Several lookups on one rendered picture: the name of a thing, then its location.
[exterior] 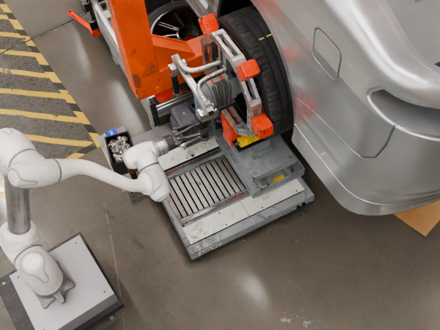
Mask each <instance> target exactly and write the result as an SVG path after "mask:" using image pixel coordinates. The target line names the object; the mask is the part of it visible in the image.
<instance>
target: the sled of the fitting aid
mask: <svg viewBox="0 0 440 330"><path fill-rule="evenodd" d="M279 135H280V134H279ZM280 137H281V138H282V139H283V137H282V136H281V135H280ZM215 140H216V142H217V144H218V146H219V147H220V148H221V150H222V152H223V153H224V155H225V156H226V158H227V159H228V161H229V162H230V164H231V166H232V167H233V168H234V170H235V172H236V173H237V175H238V177H239V178H240V179H241V181H242V183H243V184H244V186H245V187H246V189H247V190H248V192H249V194H250V195H251V197H252V198H253V199H254V198H256V197H258V196H261V195H262V194H264V193H267V192H268V191H271V190H273V189H275V188H277V187H279V186H281V185H284V184H286V183H288V182H290V181H292V180H294V179H296V178H298V177H300V176H302V175H304V171H305V167H304V166H303V164H302V163H301V162H300V160H299V159H298V158H297V156H296V155H295V153H294V152H293V151H292V150H291V148H290V147H289V145H288V144H287V143H286V142H285V140H284V139H283V140H284V142H285V143H286V145H287V146H288V147H289V148H290V150H291V152H292V153H293V154H294V155H295V157H296V158H297V162H296V163H294V164H292V165H290V166H288V167H286V168H284V169H282V170H280V171H277V172H275V173H273V174H271V175H268V176H266V177H264V178H262V179H260V180H258V181H256V182H252V180H251V178H250V177H249V176H248V174H247V172H246V171H245V170H244V168H243V166H242V165H241V163H240V162H239V160H238V159H237V157H236V155H235V154H234V153H233V151H232V149H231V148H230V147H229V145H228V143H227V142H226V141H225V139H224V137H223V131H221V132H219V133H217V134H215Z"/></svg>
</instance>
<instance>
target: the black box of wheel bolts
mask: <svg viewBox="0 0 440 330"><path fill-rule="evenodd" d="M104 139H105V144H106V147H107V152H108V155H109V160H110V163H111V166H112V168H113V171H114V172H116V173H118V174H120V175H124V174H128V170H127V168H126V165H125V163H124V160H123V154H124V152H125V151H127V150H128V149H129V148H131V147H133V143H132V139H131V137H130V133H129V130H128V131H125V132H121V133H118V134H113V135H111V136H107V137H104Z"/></svg>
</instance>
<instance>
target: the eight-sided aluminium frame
mask: <svg viewBox="0 0 440 330"><path fill-rule="evenodd" d="M222 40H223V41H224V42H225V43H226V45H227V46H229V47H230V49H231V50H232V51H233V54H234V56H233V55H232V53H231V52H230V50H229V49H228V48H227V46H226V45H225V44H224V42H223V41H222ZM214 42H215V44H216V45H217V46H218V47H219V48H220V50H221V52H222V53H223V54H224V55H225V56H226V58H227V60H228V61H229V62H230V64H231V66H232V68H233V70H234V72H235V74H236V77H237V79H238V83H239V85H240V88H241V90H242V93H243V95H244V99H245V101H246V106H247V124H246V123H245V122H244V121H243V120H242V119H241V117H240V116H239V114H238V113H237V112H236V110H235V108H234V107H233V106H231V107H228V109H229V111H230V112H231V114H232V115H233V117H234V118H235V120H236V121H237V123H238V124H236V123H235V121H234V120H233V118H232V117H231V115H230V114H229V112H228V111H227V110H226V109H224V110H222V111H221V112H222V113H223V114H224V116H225V118H226V119H227V120H228V122H229V124H230V125H231V126H232V128H233V129H234V132H235V133H236V134H237V135H241V136H248V137H252V136H255V135H256V133H255V132H254V131H253V130H252V128H251V119H252V118H253V117H254V111H255V117H256V116H258V115H261V114H262V107H263V106H262V102H261V97H260V96H259V93H258V91H257V88H256V85H255V83H254V80H253V78H250V79H248V80H247V83H248V85H249V88H250V90H251V93H252V97H251V96H250V95H249V91H248V88H247V86H246V83H245V81H244V82H242V81H241V80H240V78H239V75H238V73H237V70H236V68H237V67H238V66H239V65H240V64H241V63H244V62H246V61H247V60H246V58H245V56H244V54H243V53H241V52H240V50H239V49H238V47H237V46H236V45H235V44H234V42H233V41H232V40H231V38H230V37H229V36H228V35H227V32H226V31H224V29H219V30H217V31H214V32H212V33H210V34H209V35H207V36H204V37H201V38H200V44H201V48H202V59H203V65H206V64H209V60H208V48H207V46H209V54H210V63H212V62H215V45H214ZM214 71H217V67H213V68H211V69H208V70H205V71H204V73H205V75H206V76H207V75H209V74H210V73H213V72H214Z"/></svg>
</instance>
